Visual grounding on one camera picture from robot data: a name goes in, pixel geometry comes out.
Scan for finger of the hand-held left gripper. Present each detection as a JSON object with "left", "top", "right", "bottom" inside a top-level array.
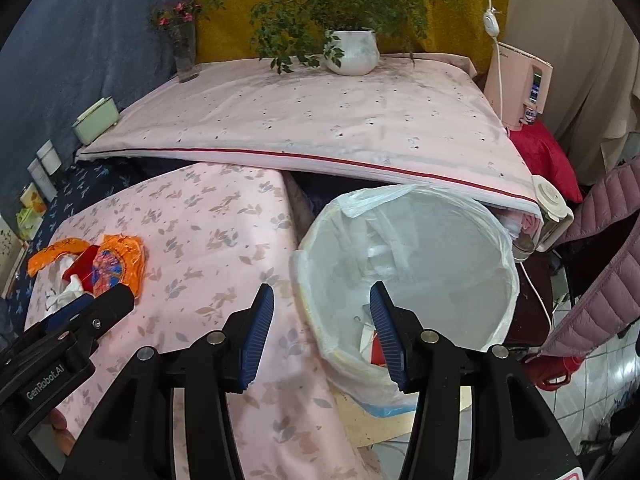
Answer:
[
  {"left": 22, "top": 285, "right": 137, "bottom": 361},
  {"left": 42, "top": 294, "right": 97, "bottom": 333}
]

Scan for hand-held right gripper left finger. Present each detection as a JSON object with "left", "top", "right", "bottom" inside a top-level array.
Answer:
[{"left": 60, "top": 282, "right": 281, "bottom": 480}]

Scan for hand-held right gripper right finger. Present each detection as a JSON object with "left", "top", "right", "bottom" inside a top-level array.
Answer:
[{"left": 367, "top": 280, "right": 583, "bottom": 480}]

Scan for white tissue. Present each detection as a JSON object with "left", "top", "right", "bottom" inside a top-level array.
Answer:
[{"left": 42, "top": 267, "right": 96, "bottom": 315}]

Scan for red paper envelope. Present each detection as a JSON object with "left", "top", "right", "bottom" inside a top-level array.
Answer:
[{"left": 62, "top": 242, "right": 106, "bottom": 295}]

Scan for round bin with white bag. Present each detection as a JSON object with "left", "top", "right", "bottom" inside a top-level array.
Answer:
[{"left": 290, "top": 184, "right": 522, "bottom": 406}]

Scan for white box with floral print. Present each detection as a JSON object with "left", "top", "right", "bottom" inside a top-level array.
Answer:
[{"left": 0, "top": 215, "right": 28, "bottom": 301}]

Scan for pink rabbit print tablecloth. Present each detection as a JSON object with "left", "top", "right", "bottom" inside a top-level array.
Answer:
[{"left": 25, "top": 162, "right": 386, "bottom": 480}]

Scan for small yellowish jar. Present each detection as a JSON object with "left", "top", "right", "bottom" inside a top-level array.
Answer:
[{"left": 20, "top": 182, "right": 49, "bottom": 209}]

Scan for dark blue floral cloth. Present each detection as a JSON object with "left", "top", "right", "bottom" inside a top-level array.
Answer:
[{"left": 0, "top": 159, "right": 148, "bottom": 341}]

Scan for white tall bottle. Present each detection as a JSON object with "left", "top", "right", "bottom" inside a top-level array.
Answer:
[{"left": 27, "top": 159, "right": 58, "bottom": 202}]

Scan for white round jar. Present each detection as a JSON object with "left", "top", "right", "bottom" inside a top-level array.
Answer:
[{"left": 36, "top": 140, "right": 63, "bottom": 172}]

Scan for red plastic container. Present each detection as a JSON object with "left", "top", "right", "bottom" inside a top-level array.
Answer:
[{"left": 530, "top": 352, "right": 586, "bottom": 392}]

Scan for pale green lidded box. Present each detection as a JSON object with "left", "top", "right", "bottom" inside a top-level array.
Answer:
[{"left": 72, "top": 96, "right": 121, "bottom": 145}]

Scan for white electric kettle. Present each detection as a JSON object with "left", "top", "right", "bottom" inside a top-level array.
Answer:
[{"left": 512, "top": 175, "right": 575, "bottom": 263}]

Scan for pink bedding with red stripe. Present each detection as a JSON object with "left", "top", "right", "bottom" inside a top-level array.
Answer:
[{"left": 75, "top": 52, "right": 543, "bottom": 211}]

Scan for red cloth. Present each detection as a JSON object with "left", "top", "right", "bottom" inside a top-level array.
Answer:
[{"left": 507, "top": 120, "right": 583, "bottom": 204}]

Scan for mauve quilted jacket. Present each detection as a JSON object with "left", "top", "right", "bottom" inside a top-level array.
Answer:
[{"left": 540, "top": 157, "right": 640, "bottom": 359}]

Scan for pink water dispenser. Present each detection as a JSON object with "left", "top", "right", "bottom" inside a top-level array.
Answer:
[{"left": 482, "top": 42, "right": 553, "bottom": 132}]

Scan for glass vase with pink flowers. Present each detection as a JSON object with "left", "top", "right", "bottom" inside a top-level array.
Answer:
[{"left": 150, "top": 2, "right": 203, "bottom": 83}]

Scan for blue velvet cloth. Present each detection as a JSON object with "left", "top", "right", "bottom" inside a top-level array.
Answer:
[{"left": 0, "top": 0, "right": 198, "bottom": 221}]

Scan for green plant in white pot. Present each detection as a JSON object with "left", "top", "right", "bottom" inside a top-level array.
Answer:
[{"left": 207, "top": 0, "right": 451, "bottom": 77}]

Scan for beige curtain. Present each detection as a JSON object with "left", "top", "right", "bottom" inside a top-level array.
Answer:
[{"left": 505, "top": 0, "right": 640, "bottom": 201}]

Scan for white cable with switch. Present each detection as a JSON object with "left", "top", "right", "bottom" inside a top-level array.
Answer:
[{"left": 479, "top": 0, "right": 502, "bottom": 111}]

